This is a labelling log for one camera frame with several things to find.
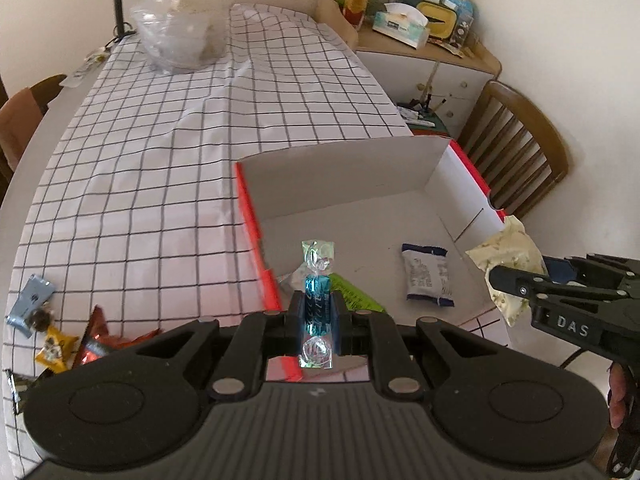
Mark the white cabinet with wooden top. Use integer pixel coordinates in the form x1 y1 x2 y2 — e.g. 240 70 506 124
352 25 502 139

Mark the red foil snack packet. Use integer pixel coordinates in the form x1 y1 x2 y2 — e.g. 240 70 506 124
70 305 163 371

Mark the wooden chair with brown cloth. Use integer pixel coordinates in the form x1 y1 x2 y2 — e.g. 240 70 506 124
0 74 68 186

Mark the tissue box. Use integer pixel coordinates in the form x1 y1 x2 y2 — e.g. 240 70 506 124
372 2 431 50

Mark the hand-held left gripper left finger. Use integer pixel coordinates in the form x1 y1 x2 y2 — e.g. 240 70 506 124
131 296 306 402

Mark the red cardboard box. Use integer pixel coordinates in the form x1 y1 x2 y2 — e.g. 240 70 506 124
234 135 508 381

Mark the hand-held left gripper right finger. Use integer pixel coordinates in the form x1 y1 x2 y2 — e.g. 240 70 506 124
332 292 507 403

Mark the person's right hand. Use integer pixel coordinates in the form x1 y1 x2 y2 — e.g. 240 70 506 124
607 364 629 429

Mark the black striped snack packet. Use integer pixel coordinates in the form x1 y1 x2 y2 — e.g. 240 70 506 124
1 369 27 415

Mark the glass jar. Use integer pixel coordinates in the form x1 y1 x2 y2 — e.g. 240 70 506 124
344 0 373 28

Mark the yellow snack packet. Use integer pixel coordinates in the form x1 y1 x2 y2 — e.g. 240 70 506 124
34 326 79 374

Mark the cream snack packet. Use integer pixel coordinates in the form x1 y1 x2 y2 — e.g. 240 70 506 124
465 215 547 328

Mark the slatted wooden chair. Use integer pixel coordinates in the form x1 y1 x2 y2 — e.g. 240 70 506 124
457 80 571 221

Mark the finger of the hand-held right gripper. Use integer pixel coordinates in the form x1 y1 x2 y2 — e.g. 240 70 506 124
487 266 621 307
542 255 603 286

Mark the blue candy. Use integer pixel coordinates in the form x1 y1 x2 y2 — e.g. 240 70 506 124
298 240 336 370

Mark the checked white tablecloth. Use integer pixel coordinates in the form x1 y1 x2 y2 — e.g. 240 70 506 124
2 4 511 478

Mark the yellow tissue holder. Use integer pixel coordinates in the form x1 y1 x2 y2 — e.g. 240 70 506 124
416 1 458 38

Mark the clear plastic bag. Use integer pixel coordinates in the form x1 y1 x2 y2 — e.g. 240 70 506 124
130 0 228 72

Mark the light blue snack packet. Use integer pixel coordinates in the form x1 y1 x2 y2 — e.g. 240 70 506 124
6 275 56 336

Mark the green snack packet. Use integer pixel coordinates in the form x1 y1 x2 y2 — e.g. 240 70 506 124
327 273 385 313

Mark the white and blue snack packet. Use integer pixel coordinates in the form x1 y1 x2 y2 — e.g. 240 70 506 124
401 243 456 307

